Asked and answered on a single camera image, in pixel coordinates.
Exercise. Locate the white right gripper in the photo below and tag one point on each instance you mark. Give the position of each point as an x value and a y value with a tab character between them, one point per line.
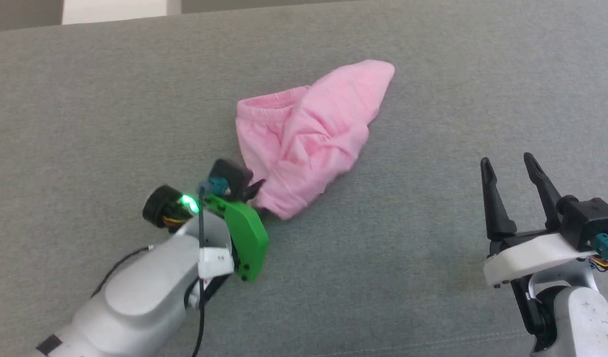
531	253

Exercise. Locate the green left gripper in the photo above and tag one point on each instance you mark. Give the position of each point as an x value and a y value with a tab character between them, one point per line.
247	238

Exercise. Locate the pink garment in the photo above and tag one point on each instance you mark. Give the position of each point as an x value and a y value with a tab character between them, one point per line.
308	134

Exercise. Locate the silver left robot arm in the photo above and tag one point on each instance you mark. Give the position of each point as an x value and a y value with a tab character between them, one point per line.
140	292

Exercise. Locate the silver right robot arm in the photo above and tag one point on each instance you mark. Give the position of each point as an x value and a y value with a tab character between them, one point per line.
576	317

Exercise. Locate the black cylindrical left wrist motor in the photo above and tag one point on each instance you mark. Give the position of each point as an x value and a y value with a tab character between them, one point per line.
160	206

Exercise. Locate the grey fabric sofa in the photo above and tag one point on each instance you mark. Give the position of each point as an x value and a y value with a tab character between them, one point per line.
432	297

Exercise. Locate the white background panel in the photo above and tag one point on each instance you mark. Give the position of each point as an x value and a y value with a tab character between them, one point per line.
115	10

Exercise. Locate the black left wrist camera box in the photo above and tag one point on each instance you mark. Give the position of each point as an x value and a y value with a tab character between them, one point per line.
230	177

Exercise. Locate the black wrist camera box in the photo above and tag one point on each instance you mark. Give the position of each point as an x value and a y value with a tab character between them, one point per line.
230	177
588	220

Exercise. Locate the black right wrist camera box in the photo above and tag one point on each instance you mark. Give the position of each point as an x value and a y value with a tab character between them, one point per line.
588	220

